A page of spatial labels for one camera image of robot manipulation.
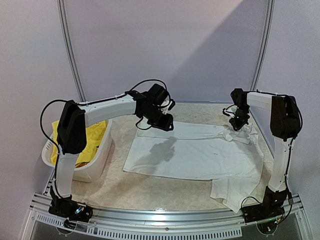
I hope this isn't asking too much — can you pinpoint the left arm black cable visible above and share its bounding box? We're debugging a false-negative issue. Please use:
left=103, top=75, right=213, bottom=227
left=39, top=99, right=68, bottom=151

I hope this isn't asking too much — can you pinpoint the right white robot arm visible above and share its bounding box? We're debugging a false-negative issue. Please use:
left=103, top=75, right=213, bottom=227
left=229, top=88, right=303, bottom=200

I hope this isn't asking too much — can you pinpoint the white t-shirt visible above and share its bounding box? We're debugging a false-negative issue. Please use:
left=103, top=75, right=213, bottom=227
left=123, top=122, right=264, bottom=213

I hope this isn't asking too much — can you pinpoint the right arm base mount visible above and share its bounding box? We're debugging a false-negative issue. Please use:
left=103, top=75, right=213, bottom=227
left=240, top=195, right=294, bottom=225

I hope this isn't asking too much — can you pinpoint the front aluminium rail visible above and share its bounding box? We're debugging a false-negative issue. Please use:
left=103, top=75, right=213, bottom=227
left=22, top=193, right=313, bottom=240

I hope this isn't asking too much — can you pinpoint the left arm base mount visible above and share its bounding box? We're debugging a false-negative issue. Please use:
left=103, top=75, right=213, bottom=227
left=48, top=186, right=93, bottom=223

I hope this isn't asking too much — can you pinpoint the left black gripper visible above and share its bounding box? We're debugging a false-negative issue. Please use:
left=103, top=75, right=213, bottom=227
left=142, top=107, right=175, bottom=132

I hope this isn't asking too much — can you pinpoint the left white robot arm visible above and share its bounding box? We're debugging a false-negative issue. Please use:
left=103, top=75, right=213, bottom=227
left=53, top=83, right=176, bottom=217

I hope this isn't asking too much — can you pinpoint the white plastic laundry basket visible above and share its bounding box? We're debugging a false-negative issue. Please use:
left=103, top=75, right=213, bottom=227
left=41, top=119, right=112, bottom=183

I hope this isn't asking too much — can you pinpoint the yellow garment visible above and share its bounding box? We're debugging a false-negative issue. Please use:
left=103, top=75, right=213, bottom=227
left=50, top=120, right=108, bottom=168

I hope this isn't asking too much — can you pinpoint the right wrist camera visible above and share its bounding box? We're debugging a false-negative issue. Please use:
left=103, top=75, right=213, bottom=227
left=222, top=108, right=236, bottom=118

